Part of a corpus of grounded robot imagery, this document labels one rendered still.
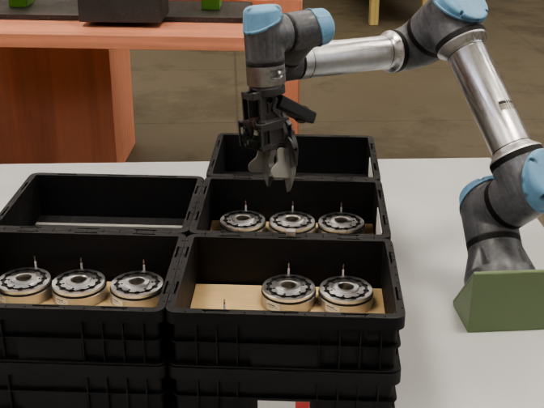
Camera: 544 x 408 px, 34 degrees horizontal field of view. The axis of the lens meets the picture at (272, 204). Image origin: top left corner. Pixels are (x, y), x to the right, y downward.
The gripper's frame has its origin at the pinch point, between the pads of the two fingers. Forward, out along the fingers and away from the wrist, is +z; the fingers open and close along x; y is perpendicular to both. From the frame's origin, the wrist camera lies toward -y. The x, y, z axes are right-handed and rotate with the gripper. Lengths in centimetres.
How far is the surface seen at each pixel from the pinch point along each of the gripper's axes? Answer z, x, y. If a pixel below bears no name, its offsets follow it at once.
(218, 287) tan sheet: 17.3, -0.4, 17.8
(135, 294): 14.2, -4.5, 34.1
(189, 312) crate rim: 9.4, 17.7, 37.6
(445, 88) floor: 73, -234, -362
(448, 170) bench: 27, -30, -94
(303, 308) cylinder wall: 18.1, 17.8, 12.0
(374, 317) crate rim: 11.6, 39.1, 16.1
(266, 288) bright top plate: 15.4, 10.5, 14.6
